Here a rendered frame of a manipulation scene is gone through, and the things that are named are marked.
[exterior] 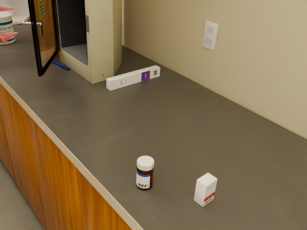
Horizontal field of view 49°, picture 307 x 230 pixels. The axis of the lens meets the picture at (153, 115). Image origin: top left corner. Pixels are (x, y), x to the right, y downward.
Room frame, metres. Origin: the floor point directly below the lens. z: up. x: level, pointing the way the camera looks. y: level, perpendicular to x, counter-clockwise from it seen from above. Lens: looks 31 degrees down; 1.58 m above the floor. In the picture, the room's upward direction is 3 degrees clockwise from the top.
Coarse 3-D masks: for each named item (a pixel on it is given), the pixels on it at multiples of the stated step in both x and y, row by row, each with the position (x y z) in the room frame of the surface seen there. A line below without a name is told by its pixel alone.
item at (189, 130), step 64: (0, 64) 1.47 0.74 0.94; (64, 64) 1.51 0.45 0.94; (128, 64) 1.56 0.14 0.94; (64, 128) 0.96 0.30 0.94; (128, 128) 0.98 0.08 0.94; (192, 128) 1.00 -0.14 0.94; (256, 128) 1.03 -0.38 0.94; (128, 192) 0.67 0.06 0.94; (192, 192) 0.68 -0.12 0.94; (256, 192) 0.70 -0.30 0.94
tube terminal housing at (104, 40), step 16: (96, 0) 1.34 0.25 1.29; (112, 0) 1.39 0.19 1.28; (96, 16) 1.34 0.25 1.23; (112, 16) 1.39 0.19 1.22; (96, 32) 1.34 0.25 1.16; (112, 32) 1.38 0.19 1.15; (96, 48) 1.33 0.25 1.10; (112, 48) 1.38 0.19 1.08; (80, 64) 1.39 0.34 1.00; (96, 64) 1.33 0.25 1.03; (112, 64) 1.38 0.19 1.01; (96, 80) 1.33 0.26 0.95
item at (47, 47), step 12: (36, 0) 1.31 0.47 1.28; (48, 0) 1.47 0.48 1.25; (36, 12) 1.29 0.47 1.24; (48, 12) 1.45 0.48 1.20; (48, 24) 1.43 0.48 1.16; (48, 36) 1.41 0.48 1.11; (36, 48) 1.24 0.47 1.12; (48, 48) 1.39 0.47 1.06; (36, 60) 1.24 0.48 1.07; (48, 60) 1.37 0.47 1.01
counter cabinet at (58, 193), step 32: (0, 96) 1.50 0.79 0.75; (0, 128) 1.62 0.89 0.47; (32, 128) 1.17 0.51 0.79; (32, 160) 1.23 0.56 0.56; (64, 160) 0.94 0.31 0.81; (32, 192) 1.30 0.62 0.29; (64, 192) 0.97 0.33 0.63; (96, 192) 0.77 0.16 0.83; (64, 224) 1.00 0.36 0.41; (96, 224) 0.78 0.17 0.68
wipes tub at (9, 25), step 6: (0, 12) 1.83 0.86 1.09; (6, 12) 1.84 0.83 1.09; (0, 18) 1.74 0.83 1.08; (6, 18) 1.76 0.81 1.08; (0, 24) 1.74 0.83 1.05; (6, 24) 1.76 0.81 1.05; (12, 24) 1.80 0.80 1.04; (0, 30) 1.73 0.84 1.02; (6, 30) 1.75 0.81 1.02; (12, 30) 1.79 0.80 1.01; (0, 42) 1.73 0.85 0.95; (6, 42) 1.74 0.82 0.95; (12, 42) 1.78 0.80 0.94
